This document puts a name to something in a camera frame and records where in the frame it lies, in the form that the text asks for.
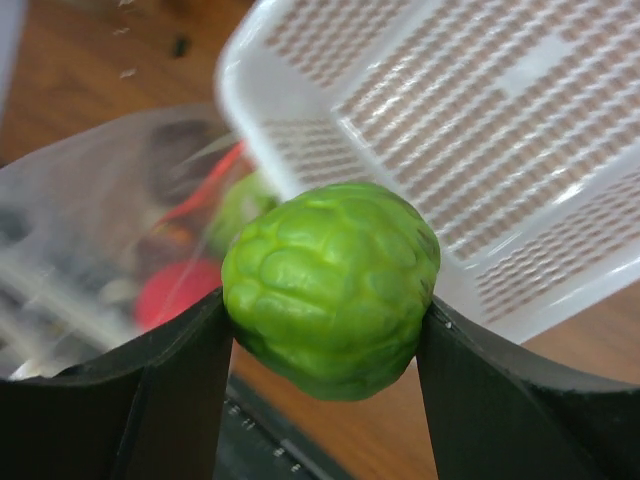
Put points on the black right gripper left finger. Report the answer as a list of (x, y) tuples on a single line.
[(149, 409)]

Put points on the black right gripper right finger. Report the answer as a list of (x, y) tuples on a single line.
[(496, 410)]

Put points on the red apple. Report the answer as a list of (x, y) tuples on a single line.
[(174, 289)]

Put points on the clear polka dot zip bag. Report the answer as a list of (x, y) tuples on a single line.
[(79, 234)]

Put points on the green custard apple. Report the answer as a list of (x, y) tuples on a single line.
[(329, 289)]

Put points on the white perforated plastic basket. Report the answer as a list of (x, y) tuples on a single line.
[(512, 126)]

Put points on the green leafy toy fruit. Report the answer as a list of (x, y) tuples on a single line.
[(248, 199)]

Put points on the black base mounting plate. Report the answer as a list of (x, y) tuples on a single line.
[(257, 442)]

